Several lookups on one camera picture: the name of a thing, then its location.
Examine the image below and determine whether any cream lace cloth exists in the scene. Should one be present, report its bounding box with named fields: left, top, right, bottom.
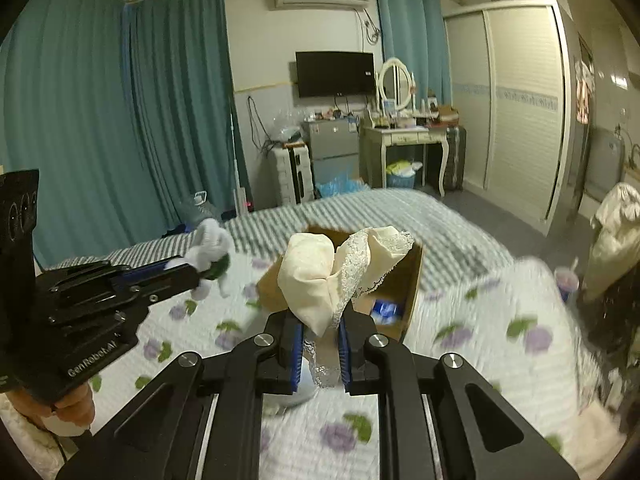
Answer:
left=278, top=226, right=413, bottom=388

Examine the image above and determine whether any teal window curtain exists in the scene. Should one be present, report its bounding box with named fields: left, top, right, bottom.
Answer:
left=1, top=0, right=247, bottom=266

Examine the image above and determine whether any grey washing machine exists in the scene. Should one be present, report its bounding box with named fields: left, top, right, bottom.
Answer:
left=585, top=128, right=625, bottom=202

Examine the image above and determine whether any brown cardboard box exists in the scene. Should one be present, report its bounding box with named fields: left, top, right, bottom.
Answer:
left=257, top=226, right=422, bottom=340

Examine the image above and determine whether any white suitcase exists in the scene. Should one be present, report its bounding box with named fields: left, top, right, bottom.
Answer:
left=268, top=143, right=314, bottom=206

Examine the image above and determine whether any black wall television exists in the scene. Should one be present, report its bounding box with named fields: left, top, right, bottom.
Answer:
left=295, top=51, right=376, bottom=98

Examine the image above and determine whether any teal curtain by wardrobe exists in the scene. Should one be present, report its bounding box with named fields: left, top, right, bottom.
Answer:
left=376, top=0, right=451, bottom=104

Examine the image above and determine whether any white dressing table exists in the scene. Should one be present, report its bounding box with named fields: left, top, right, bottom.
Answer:
left=360, top=126, right=449, bottom=197

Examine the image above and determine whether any blue tissue pack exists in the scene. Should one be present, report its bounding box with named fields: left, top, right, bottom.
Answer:
left=370, top=299, right=402, bottom=325

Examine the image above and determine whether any clear water jug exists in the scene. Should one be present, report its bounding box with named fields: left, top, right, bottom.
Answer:
left=179, top=191, right=220, bottom=230

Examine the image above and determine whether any oval vanity mirror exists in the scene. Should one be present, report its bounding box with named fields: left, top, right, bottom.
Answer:
left=376, top=58, right=416, bottom=115

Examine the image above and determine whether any chair piled with clothes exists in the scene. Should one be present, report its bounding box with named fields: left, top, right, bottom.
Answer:
left=582, top=182, right=640, bottom=304

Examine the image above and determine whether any small grey refrigerator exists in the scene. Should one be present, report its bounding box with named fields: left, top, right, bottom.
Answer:
left=303, top=119, right=360, bottom=198

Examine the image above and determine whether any grey checked bed sheet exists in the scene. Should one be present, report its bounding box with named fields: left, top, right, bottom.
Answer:
left=44, top=187, right=516, bottom=291

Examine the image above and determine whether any dark suitcase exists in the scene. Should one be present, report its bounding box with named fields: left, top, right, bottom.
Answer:
left=444, top=126, right=466, bottom=191

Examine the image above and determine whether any white louvered wardrobe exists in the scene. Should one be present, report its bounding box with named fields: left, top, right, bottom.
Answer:
left=445, top=0, right=578, bottom=234

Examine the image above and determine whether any person's left hand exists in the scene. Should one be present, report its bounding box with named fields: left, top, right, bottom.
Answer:
left=6, top=382, right=96, bottom=437

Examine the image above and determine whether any white socks bundle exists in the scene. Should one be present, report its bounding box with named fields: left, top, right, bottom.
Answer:
left=164, top=218, right=234, bottom=301

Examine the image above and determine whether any hanging pink garment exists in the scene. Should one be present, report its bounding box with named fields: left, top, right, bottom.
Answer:
left=575, top=61, right=594, bottom=125

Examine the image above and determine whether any blue grey plush toy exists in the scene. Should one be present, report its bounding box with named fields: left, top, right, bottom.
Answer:
left=264, top=356, right=318, bottom=411

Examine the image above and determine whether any white floral quilt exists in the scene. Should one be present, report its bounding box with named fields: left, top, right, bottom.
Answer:
left=0, top=249, right=626, bottom=480

